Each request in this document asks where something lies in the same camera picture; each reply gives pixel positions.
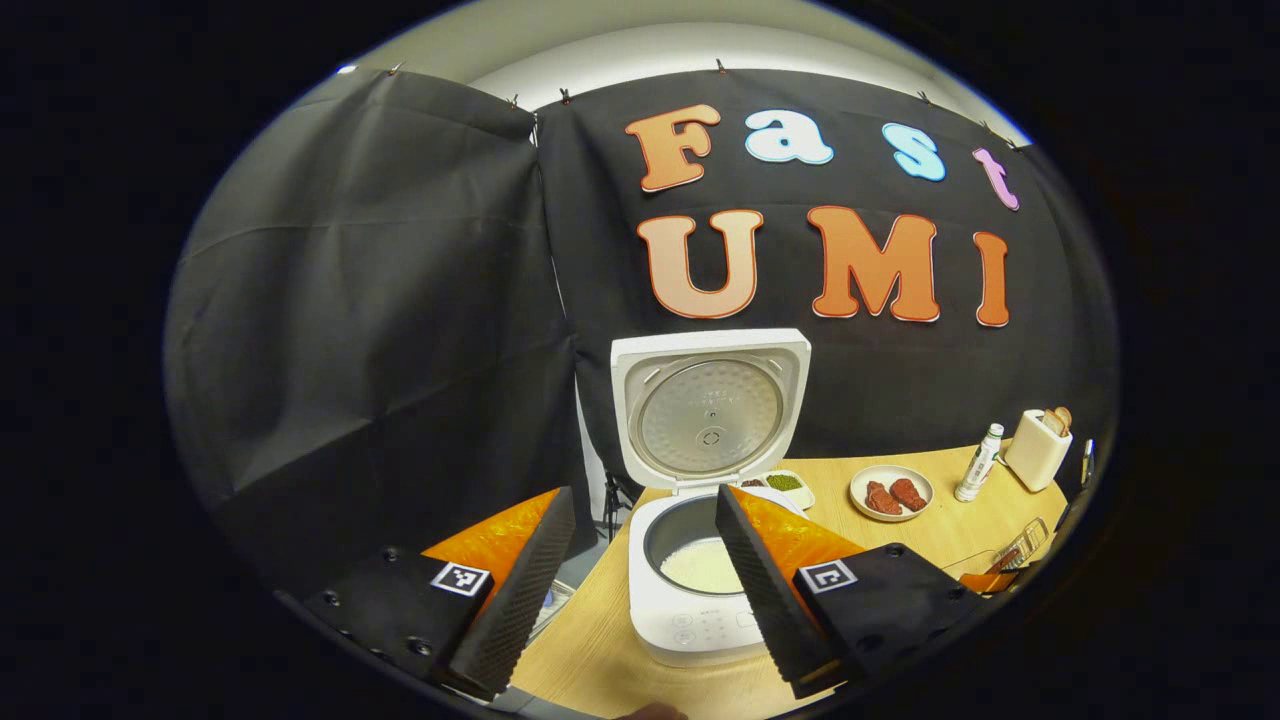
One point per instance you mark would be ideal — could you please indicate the toast bread slice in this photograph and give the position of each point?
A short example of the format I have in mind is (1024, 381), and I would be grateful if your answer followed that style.
(1050, 424)
(1063, 417)

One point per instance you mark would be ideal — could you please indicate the red meat piece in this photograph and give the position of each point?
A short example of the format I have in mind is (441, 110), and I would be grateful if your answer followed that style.
(909, 494)
(883, 499)

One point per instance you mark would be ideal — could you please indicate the black backdrop cloth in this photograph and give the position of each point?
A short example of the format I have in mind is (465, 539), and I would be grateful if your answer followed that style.
(380, 300)

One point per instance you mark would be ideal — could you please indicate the white rice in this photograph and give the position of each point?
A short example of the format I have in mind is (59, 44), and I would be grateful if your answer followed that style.
(700, 568)

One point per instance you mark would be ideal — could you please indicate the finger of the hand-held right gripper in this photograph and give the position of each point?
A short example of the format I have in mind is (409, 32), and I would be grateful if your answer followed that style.
(990, 581)

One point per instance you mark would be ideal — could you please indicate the white rice cooker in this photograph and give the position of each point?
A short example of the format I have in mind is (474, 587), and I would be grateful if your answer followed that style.
(710, 415)

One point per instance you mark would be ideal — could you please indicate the white divided grain dish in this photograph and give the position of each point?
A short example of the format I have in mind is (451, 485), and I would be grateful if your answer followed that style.
(785, 483)

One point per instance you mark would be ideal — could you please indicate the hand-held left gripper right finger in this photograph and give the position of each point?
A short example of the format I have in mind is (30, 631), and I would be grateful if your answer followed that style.
(765, 590)

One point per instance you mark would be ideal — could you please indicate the white toaster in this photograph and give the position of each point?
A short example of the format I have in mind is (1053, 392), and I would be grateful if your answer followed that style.
(1035, 460)

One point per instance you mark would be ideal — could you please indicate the black tripod stand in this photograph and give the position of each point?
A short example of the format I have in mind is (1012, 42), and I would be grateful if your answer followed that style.
(611, 500)

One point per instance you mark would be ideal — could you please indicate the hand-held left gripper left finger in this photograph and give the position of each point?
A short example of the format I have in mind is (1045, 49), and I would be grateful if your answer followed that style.
(520, 590)

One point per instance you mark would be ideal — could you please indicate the white round plate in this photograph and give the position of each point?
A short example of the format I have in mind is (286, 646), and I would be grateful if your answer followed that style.
(890, 472)

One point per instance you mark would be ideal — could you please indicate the white drink bottle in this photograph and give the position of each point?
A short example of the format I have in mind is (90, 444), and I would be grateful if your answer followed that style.
(978, 465)

